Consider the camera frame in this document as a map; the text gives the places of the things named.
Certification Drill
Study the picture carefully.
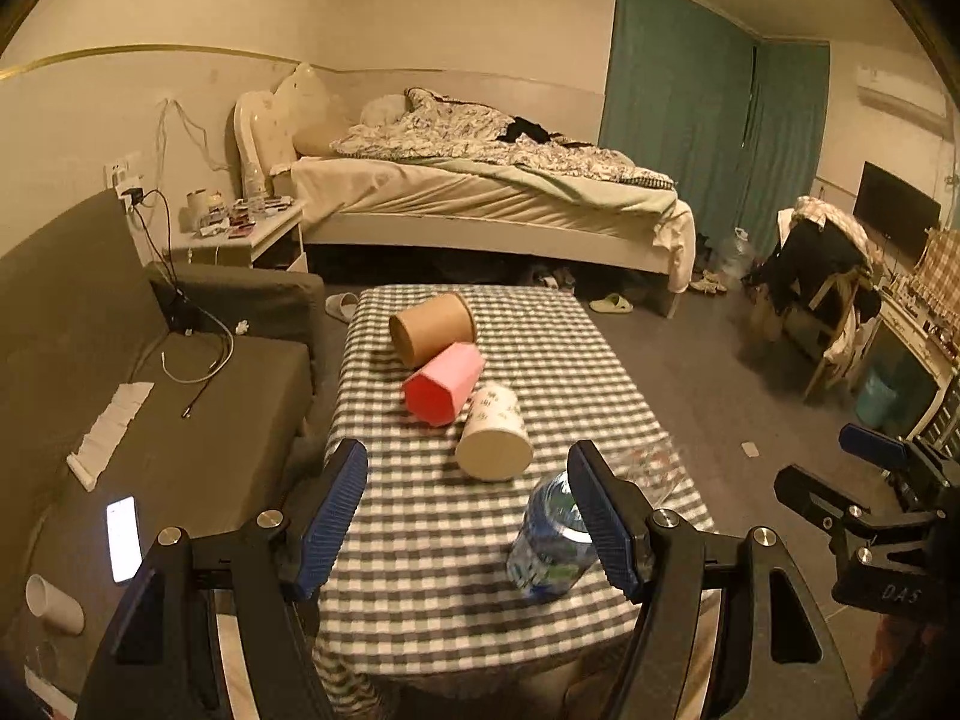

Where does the wooden chair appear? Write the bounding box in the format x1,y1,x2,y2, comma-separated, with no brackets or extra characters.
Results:
752,206,884,402

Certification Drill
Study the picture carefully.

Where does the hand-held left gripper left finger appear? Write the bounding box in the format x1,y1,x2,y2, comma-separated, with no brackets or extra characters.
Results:
75,436,370,720

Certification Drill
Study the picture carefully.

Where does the clear plastic bag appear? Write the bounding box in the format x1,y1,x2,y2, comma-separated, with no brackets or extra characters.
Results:
606,436,692,509

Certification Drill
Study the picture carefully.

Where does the black cable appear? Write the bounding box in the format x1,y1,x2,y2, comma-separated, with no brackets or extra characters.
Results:
129,187,235,419

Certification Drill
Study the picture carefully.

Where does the olive green sofa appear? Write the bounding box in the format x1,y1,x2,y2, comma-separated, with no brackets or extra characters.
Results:
0,187,328,720

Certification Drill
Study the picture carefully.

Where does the white printed paper cup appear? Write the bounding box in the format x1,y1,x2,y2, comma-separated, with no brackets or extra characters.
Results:
455,381,534,483

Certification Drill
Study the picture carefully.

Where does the plaid cloth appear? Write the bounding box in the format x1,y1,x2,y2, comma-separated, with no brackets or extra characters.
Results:
910,228,960,310

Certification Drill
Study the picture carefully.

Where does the white air conditioner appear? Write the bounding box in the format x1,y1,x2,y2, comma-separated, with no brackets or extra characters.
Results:
855,64,952,122

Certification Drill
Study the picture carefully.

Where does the small white cup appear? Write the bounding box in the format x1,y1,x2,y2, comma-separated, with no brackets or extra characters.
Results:
25,574,86,635

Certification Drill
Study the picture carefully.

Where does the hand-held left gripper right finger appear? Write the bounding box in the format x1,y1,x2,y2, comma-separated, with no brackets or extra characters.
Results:
566,441,860,720

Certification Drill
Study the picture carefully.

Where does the lit smartphone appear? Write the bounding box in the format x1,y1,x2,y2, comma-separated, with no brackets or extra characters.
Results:
104,496,144,585

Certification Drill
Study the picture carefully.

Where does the white bed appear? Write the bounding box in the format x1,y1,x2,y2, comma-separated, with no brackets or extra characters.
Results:
232,62,700,318

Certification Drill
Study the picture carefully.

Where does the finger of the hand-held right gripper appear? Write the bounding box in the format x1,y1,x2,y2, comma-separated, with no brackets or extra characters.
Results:
838,424,940,482
774,465,890,550

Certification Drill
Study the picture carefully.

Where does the green curtain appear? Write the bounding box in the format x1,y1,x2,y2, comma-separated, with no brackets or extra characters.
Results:
598,0,833,235

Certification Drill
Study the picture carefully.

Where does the patterned quilt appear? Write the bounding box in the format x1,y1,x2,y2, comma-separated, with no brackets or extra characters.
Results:
328,87,677,190

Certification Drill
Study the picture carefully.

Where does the clear plastic water bottle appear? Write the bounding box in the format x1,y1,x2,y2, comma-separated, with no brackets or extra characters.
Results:
507,471,601,602

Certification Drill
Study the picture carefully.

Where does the brown paper cup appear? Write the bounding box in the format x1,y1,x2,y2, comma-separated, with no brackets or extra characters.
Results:
388,292,479,368

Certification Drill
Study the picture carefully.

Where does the pile of clothes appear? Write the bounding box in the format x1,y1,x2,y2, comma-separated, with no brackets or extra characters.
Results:
741,195,886,361

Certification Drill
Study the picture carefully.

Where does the light green bedsheet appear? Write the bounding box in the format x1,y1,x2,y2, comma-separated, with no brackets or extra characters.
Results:
416,156,682,242

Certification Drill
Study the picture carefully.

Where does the black garment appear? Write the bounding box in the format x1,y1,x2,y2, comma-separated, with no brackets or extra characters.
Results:
496,115,557,145

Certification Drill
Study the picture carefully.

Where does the white television cabinet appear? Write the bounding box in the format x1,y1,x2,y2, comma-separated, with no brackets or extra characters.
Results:
870,289,960,462

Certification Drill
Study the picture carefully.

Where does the large clear water jug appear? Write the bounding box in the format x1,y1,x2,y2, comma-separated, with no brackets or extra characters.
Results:
718,228,755,280

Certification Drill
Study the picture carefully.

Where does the white pillow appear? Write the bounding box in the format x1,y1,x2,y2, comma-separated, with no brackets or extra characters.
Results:
360,94,412,126

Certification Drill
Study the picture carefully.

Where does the black television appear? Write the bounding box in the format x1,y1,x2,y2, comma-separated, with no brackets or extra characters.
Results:
853,160,943,261

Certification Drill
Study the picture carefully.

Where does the white nightstand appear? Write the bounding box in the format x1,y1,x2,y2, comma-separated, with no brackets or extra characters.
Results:
165,199,309,275

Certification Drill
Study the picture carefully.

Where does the pink hexagonal cup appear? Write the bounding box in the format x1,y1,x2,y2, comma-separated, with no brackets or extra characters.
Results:
401,342,486,428

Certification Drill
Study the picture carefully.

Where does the pile of small boxes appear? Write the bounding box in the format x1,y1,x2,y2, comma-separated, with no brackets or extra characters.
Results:
193,193,295,242

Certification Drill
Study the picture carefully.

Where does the white roll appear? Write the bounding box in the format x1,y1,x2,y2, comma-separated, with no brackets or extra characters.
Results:
185,187,226,231

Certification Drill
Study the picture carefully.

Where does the white hanging wall cable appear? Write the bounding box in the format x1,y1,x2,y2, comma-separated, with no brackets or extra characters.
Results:
153,96,235,175

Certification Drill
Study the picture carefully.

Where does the white paper strip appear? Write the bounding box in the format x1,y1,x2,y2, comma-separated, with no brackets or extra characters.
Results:
67,381,155,494

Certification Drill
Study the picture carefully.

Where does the checkered tablecloth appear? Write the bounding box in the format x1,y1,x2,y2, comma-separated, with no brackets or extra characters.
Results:
311,285,719,720

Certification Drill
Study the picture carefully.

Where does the teal waste bin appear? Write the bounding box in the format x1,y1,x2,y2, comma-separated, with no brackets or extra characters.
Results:
855,367,914,434

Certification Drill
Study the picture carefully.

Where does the wall power socket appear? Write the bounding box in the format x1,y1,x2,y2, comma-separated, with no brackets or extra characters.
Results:
103,153,144,190

